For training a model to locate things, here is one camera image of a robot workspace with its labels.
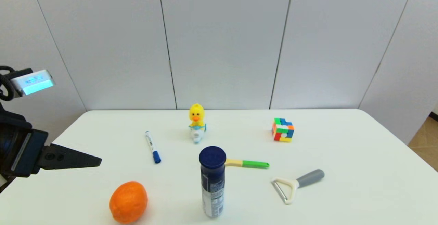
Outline orange fruit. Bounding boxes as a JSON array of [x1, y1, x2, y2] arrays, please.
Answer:
[[109, 181, 149, 224]]

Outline white marker blue cap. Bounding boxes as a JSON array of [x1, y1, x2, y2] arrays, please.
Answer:
[[145, 131, 162, 164]]

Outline yellow duck scooter toy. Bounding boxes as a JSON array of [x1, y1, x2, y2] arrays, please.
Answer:
[[188, 103, 207, 144]]

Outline dark blue spray can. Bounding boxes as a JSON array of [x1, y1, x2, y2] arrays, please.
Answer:
[[199, 146, 227, 218]]

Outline colourful puzzle cube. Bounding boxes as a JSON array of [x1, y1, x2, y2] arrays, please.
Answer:
[[272, 118, 295, 143]]

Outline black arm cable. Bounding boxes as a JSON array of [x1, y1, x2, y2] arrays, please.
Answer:
[[0, 66, 18, 102]]

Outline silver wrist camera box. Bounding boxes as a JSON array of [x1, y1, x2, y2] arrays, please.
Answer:
[[10, 69, 55, 96]]

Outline green-handled beige pasta fork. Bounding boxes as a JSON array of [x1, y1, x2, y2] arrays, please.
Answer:
[[225, 159, 270, 169]]

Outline grey-handled white peeler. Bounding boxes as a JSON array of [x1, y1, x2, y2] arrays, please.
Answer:
[[271, 169, 325, 205]]

